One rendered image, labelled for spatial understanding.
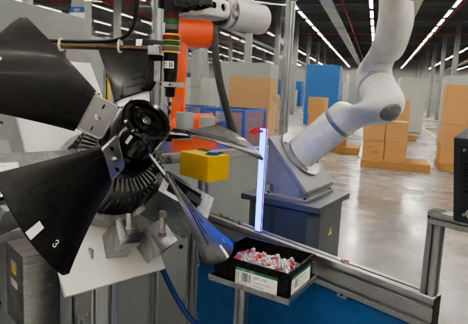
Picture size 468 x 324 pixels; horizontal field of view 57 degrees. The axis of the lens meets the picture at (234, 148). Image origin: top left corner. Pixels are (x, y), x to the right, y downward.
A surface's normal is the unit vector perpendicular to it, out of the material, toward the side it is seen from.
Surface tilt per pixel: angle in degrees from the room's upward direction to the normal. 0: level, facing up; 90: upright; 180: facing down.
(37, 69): 80
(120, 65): 48
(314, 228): 90
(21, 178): 74
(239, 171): 90
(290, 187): 90
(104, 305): 90
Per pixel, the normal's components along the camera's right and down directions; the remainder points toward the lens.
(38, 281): 0.68, 0.13
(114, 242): -0.78, -0.06
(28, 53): 0.36, -0.11
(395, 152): -0.30, 0.11
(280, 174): -0.56, 0.08
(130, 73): -0.18, -0.61
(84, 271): 0.55, -0.54
